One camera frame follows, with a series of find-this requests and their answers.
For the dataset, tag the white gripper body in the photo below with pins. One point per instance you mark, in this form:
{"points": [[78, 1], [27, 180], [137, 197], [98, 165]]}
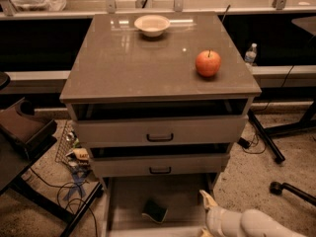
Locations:
{"points": [[215, 218]]}

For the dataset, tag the black office chair caster leg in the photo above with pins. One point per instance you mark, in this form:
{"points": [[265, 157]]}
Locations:
{"points": [[277, 188]]}

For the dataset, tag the top grey drawer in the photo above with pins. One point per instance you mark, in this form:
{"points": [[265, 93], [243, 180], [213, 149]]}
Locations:
{"points": [[159, 131]]}

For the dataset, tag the red apple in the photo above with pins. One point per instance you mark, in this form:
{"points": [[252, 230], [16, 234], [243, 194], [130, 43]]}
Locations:
{"points": [[208, 63]]}

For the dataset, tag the bottom open grey drawer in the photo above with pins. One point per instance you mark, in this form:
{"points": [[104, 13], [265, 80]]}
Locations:
{"points": [[126, 197]]}

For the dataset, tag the wire mesh basket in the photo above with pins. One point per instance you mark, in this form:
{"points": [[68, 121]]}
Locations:
{"points": [[66, 142]]}

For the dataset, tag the grey drawer cabinet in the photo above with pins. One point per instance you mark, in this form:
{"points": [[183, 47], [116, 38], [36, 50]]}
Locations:
{"points": [[119, 73]]}

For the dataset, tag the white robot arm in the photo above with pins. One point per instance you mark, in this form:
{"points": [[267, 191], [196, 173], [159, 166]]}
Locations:
{"points": [[258, 224]]}

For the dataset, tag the green yellow sponge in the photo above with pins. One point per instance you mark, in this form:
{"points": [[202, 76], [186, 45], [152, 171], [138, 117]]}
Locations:
{"points": [[154, 211]]}

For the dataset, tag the blue tape strips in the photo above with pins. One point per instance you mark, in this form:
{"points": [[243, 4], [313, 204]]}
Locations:
{"points": [[76, 186]]}

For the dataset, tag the black table leg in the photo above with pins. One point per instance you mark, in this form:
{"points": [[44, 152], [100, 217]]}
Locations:
{"points": [[279, 158]]}

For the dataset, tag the clear water bottle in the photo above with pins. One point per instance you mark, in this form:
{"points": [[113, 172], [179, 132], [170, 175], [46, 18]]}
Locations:
{"points": [[251, 54]]}

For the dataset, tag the white bowl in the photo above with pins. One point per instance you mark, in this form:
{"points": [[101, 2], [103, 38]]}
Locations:
{"points": [[152, 25]]}

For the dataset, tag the middle grey drawer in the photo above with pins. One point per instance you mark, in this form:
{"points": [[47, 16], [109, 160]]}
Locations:
{"points": [[159, 160]]}

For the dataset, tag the dark brown chair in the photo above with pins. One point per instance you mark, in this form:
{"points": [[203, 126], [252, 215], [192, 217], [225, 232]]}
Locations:
{"points": [[24, 138]]}

